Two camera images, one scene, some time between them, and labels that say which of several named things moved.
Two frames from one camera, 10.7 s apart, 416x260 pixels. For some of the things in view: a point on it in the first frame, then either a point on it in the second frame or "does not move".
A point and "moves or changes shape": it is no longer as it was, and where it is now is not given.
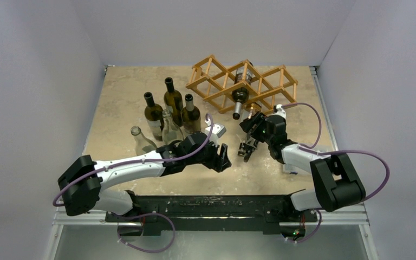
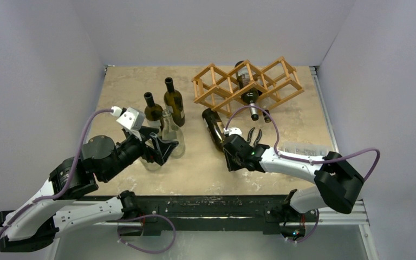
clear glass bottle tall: x=171 y=132 does not move
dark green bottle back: x=173 y=102 does not move
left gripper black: x=217 y=161 -> x=162 y=149
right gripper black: x=252 y=135 -> x=238 y=144
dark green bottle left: x=153 y=114 does not move
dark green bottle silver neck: x=191 y=116 moves or changes shape
